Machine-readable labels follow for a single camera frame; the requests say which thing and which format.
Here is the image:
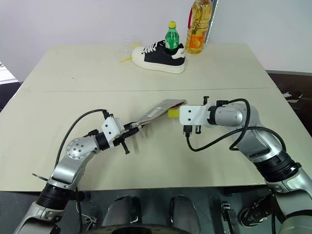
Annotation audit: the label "grey grid zip pouch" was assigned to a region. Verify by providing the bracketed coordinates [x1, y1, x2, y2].
[128, 98, 188, 130]

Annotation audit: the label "yellow crumpled wrapper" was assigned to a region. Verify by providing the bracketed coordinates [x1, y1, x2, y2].
[119, 41, 144, 63]

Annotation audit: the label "loose coloured wires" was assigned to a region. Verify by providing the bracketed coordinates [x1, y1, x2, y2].
[82, 213, 98, 226]

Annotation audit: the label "thin black cable tie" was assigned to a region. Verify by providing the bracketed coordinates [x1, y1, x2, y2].
[32, 173, 49, 182]

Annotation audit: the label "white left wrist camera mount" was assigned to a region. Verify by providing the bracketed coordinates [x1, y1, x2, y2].
[101, 116, 124, 148]

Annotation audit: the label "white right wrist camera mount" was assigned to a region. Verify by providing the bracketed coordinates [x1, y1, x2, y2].
[179, 104, 212, 127]

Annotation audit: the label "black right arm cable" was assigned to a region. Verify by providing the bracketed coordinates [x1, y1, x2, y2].
[184, 98, 287, 153]

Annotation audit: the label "black pedal bracket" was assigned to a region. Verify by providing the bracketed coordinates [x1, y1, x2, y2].
[220, 201, 238, 234]

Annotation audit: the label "black round machine part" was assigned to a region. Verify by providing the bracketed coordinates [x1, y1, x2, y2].
[238, 195, 278, 227]

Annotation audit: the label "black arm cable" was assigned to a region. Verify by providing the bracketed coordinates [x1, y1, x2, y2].
[184, 98, 287, 153]
[55, 109, 109, 169]

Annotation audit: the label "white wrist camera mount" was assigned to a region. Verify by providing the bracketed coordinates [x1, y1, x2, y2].
[101, 116, 124, 148]
[179, 104, 212, 127]

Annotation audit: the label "green plastic soda bottle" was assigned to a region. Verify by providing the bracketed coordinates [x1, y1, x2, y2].
[164, 21, 180, 51]

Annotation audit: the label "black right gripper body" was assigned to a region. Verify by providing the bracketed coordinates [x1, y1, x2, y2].
[190, 96, 210, 135]

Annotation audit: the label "large cooking oil bottle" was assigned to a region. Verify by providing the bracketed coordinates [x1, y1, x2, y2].
[185, 0, 213, 55]

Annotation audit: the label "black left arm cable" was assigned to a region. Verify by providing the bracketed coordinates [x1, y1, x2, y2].
[55, 109, 109, 169]

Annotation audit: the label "black and white sneaker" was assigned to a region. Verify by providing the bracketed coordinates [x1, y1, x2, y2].
[131, 40, 187, 75]

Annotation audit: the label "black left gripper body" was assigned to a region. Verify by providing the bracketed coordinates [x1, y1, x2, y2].
[113, 129, 132, 155]

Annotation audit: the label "dark side cabinet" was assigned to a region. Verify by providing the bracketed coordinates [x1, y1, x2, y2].
[0, 81, 22, 112]

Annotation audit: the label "dark rounded shape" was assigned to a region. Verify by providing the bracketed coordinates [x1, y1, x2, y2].
[101, 195, 141, 227]
[169, 194, 202, 232]

